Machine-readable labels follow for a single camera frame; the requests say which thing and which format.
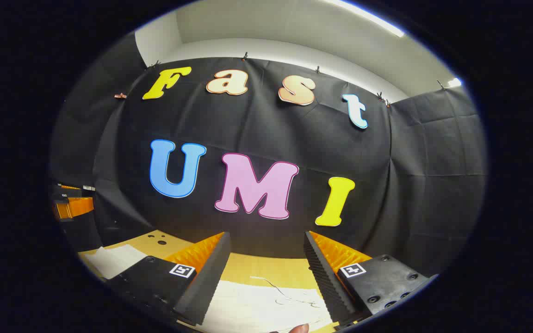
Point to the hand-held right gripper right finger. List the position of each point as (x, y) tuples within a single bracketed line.
[(322, 277)]

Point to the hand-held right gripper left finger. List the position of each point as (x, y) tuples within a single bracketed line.
[(213, 273)]

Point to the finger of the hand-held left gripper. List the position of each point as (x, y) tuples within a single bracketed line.
[(70, 190), (77, 207)]

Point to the white jeans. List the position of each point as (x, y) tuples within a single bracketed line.
[(257, 310)]

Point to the black backdrop cloth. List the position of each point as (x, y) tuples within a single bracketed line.
[(271, 129)]

